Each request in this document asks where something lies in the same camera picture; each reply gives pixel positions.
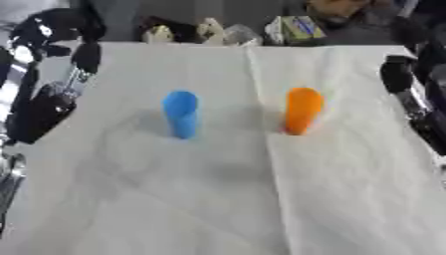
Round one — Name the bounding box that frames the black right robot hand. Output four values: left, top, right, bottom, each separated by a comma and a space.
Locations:
377, 55, 446, 156

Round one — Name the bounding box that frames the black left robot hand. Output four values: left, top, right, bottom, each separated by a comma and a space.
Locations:
5, 41, 105, 144

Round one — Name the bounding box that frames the orange plastic cup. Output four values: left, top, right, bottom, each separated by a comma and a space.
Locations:
282, 87, 327, 136

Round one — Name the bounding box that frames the blue plastic cup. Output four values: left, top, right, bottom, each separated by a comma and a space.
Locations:
160, 90, 201, 140

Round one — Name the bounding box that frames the person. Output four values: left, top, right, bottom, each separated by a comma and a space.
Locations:
303, 0, 446, 47

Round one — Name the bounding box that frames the yellow and blue carton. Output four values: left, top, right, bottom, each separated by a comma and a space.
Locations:
265, 15, 328, 47

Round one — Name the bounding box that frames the black and cream soft toy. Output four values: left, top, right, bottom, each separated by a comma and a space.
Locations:
135, 15, 199, 45

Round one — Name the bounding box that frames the clear plastic bag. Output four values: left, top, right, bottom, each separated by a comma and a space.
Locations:
223, 23, 265, 47

